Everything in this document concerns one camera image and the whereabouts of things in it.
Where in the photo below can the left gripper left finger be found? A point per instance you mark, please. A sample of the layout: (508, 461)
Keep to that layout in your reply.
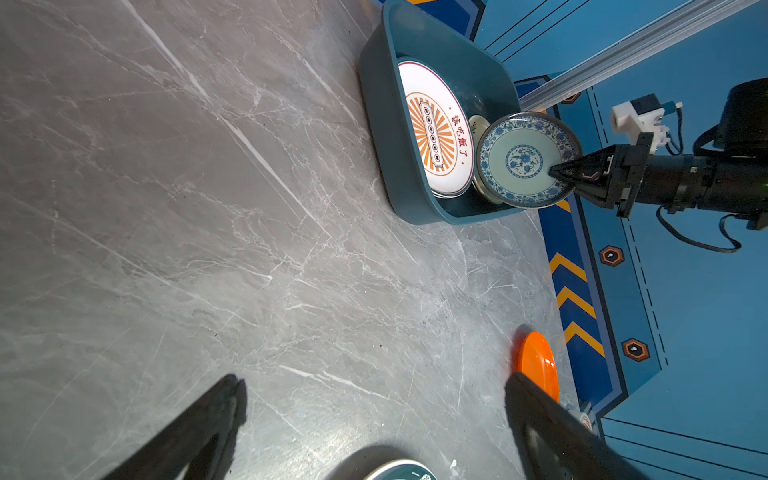
(198, 444)

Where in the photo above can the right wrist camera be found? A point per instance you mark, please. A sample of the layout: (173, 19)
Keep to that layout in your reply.
(645, 115)

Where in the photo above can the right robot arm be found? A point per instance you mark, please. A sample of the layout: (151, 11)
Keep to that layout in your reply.
(726, 170)

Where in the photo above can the orange sunburst plate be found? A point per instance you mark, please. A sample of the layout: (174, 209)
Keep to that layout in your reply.
(441, 129)

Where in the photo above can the teal patterned plate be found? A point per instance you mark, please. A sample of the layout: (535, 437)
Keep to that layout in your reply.
(516, 153)

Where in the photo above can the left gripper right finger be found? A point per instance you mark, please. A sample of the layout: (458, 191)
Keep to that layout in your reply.
(551, 443)

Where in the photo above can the white plate green red rim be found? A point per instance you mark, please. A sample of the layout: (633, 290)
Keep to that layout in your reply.
(402, 469)

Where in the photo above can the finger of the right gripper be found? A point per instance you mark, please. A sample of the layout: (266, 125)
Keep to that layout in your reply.
(592, 168)
(599, 193)

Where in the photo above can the teal plastic bin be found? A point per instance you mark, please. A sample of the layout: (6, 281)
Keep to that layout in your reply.
(480, 82)

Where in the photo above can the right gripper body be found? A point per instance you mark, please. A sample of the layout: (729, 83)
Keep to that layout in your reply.
(675, 183)

